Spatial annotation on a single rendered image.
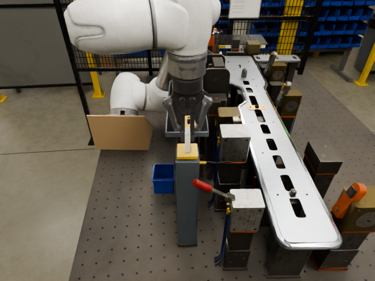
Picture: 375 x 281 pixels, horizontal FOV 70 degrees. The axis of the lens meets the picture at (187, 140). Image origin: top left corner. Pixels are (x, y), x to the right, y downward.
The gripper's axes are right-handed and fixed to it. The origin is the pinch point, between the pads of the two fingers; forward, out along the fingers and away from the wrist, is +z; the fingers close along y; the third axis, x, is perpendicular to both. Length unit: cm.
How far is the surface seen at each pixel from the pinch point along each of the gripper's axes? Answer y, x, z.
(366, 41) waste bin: 255, 316, 77
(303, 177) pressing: 39.8, 3.6, 19.5
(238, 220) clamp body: 14.5, -13.3, 19.4
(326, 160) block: 49, 9, 16
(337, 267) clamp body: 54, -14, 48
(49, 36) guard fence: -146, 242, 45
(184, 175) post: -1.0, -3.4, 10.6
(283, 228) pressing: 26.9, -16.2, 19.5
